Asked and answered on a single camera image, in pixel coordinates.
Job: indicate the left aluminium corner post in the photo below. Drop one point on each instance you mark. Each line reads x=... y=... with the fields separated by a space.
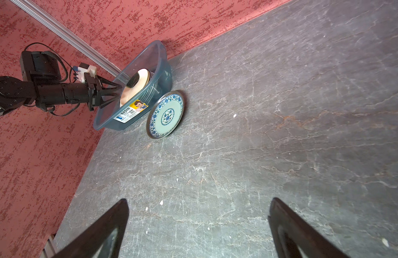
x=59 y=29

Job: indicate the small teal patterned plate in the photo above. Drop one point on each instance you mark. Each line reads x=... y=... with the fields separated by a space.
x=165 y=115

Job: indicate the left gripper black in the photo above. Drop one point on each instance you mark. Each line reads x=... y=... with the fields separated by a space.
x=47 y=89

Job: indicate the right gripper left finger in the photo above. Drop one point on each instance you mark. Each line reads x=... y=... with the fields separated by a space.
x=103 y=238

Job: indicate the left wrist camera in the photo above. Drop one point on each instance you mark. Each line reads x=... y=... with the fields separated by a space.
x=82 y=69

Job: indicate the blue translucent plastic bin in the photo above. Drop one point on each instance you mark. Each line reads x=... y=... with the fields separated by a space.
x=118 y=116

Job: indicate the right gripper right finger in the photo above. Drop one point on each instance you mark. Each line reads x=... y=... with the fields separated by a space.
x=292 y=235

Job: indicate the cream plate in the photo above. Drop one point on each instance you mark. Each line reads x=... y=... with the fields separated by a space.
x=137 y=83

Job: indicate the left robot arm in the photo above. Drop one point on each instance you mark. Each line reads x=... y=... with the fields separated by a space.
x=11 y=90

